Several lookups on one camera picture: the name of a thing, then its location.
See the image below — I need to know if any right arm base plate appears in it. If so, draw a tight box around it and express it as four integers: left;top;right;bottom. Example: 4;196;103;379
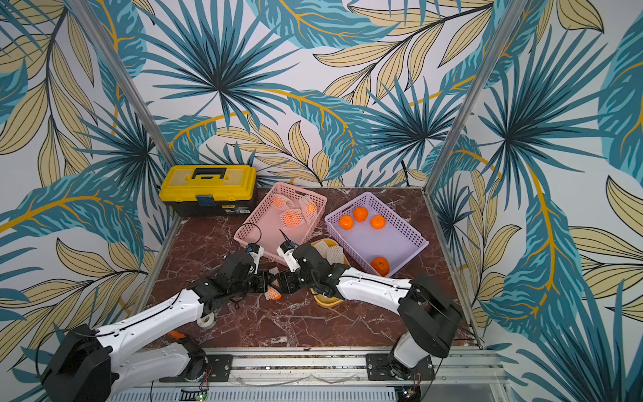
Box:
365;353;435;381

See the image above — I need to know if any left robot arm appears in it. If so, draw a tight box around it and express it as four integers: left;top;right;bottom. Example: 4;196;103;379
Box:
40;244;266;401

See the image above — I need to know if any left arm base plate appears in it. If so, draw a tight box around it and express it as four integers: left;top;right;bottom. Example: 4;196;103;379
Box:
160;354;233;384

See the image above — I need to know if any left aluminium corner post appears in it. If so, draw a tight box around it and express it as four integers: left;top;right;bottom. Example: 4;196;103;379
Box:
68;0;177;167

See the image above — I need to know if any white foam net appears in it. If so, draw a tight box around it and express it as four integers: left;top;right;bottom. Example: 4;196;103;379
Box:
313;240;346;265

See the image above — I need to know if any orange handled screwdriver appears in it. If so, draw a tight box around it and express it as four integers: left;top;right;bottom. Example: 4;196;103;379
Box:
168;331;186;340

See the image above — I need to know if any purple perforated basket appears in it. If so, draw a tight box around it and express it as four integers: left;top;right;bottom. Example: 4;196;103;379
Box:
324;192;429;277

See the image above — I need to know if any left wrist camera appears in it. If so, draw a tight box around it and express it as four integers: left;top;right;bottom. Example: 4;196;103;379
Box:
245;243;265;274

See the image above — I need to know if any pink perforated basket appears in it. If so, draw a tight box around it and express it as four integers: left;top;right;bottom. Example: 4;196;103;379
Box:
234;182;328;265

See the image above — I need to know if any aluminium front rail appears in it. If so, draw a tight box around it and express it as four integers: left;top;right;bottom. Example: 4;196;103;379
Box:
112;346;516;401

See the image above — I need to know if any yellow black toolbox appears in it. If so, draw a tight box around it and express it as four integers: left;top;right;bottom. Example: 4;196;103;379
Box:
159;165;257;219

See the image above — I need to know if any right aluminium corner post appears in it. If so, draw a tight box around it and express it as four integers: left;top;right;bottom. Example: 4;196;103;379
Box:
424;0;521;194

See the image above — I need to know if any netted orange end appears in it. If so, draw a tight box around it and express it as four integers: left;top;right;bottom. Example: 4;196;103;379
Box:
264;267;282;301

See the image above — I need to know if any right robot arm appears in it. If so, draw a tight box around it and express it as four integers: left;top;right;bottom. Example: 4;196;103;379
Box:
277;241;463;377

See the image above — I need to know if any white tape roll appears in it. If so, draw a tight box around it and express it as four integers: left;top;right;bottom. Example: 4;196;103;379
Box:
196;313;217;330

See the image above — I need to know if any yellow plastic tub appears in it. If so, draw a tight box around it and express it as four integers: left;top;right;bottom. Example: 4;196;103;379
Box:
310;238;349;308

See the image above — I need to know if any aluminium corner post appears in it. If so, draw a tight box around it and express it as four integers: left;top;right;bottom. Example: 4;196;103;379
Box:
424;0;521;194
68;0;177;167

